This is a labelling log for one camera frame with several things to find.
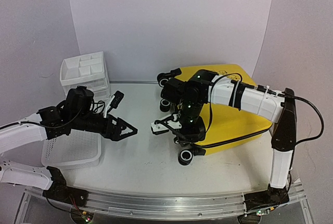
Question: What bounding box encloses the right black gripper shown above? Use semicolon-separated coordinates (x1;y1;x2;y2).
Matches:
174;101;203;147

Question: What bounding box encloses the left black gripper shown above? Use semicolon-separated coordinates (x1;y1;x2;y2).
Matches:
71;112;137;142

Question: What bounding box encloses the yellow Pikachu hard-shell suitcase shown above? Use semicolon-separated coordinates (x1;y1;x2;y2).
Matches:
157;64;272;166

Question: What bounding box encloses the white perforated plastic basket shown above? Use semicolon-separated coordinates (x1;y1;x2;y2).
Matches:
41;130;101;170

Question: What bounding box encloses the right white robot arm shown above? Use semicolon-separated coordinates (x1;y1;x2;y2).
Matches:
151;69;299;216

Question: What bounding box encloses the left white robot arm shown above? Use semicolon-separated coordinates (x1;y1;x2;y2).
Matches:
1;86;138;207

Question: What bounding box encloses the white plastic drawer organizer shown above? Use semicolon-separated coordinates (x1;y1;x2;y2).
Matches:
59;52;110;101

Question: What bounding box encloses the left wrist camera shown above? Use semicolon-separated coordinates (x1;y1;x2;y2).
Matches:
103;91;124;118

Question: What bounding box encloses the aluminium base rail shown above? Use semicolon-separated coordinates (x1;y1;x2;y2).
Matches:
15;181;314;223

